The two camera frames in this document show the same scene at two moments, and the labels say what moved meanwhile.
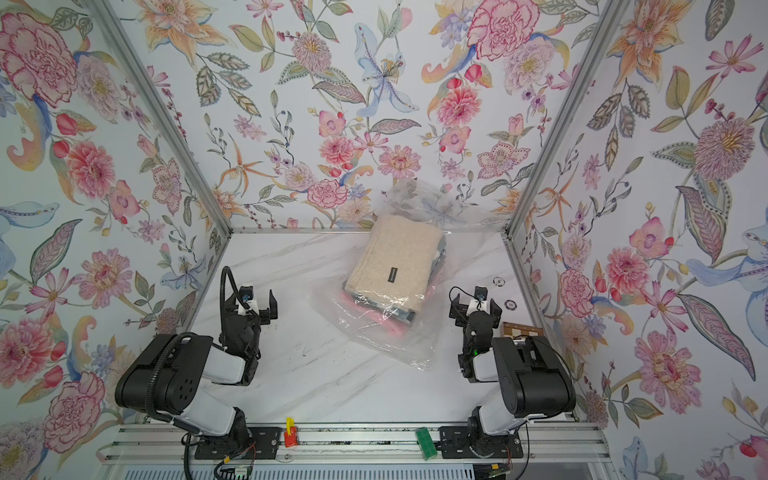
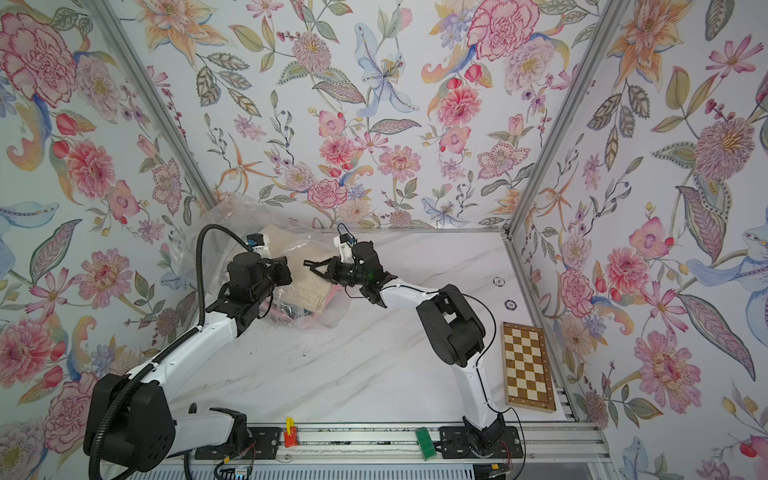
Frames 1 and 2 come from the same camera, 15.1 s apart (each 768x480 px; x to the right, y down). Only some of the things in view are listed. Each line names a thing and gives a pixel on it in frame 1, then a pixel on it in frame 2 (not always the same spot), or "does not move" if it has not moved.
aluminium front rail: x=131 y=443 does not move
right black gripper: x=460 y=311 → x=336 y=273
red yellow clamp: x=290 y=434 does not move
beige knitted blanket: x=396 y=260 → x=308 y=288
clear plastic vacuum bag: x=391 y=290 → x=312 y=298
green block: x=426 y=443 does not move
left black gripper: x=264 y=316 → x=281 y=267
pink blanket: x=377 y=318 → x=273 y=312
